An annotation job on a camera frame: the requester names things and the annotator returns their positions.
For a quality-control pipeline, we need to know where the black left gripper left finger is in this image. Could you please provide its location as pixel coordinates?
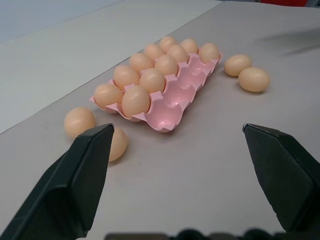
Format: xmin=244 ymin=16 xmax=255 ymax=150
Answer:
xmin=0 ymin=122 xmax=115 ymax=240

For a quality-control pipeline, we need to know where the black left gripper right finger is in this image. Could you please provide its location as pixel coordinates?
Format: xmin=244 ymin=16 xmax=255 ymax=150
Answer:
xmin=242 ymin=122 xmax=320 ymax=233

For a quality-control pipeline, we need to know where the pink plastic egg tray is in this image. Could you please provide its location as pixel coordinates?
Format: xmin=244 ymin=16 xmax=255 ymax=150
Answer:
xmin=88 ymin=51 xmax=224 ymax=134

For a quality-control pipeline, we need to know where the beige egg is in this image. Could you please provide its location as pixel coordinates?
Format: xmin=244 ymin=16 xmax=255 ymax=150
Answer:
xmin=113 ymin=65 xmax=140 ymax=91
xmin=179 ymin=38 xmax=199 ymax=54
xmin=166 ymin=44 xmax=189 ymax=63
xmin=139 ymin=67 xmax=166 ymax=93
xmin=121 ymin=85 xmax=152 ymax=117
xmin=223 ymin=54 xmax=253 ymax=77
xmin=143 ymin=43 xmax=166 ymax=62
xmin=63 ymin=106 xmax=97 ymax=140
xmin=199 ymin=42 xmax=221 ymax=64
xmin=158 ymin=35 xmax=178 ymax=53
xmin=107 ymin=127 xmax=128 ymax=163
xmin=129 ymin=52 xmax=155 ymax=72
xmin=154 ymin=54 xmax=179 ymax=75
xmin=237 ymin=67 xmax=271 ymax=93
xmin=93 ymin=83 xmax=125 ymax=110

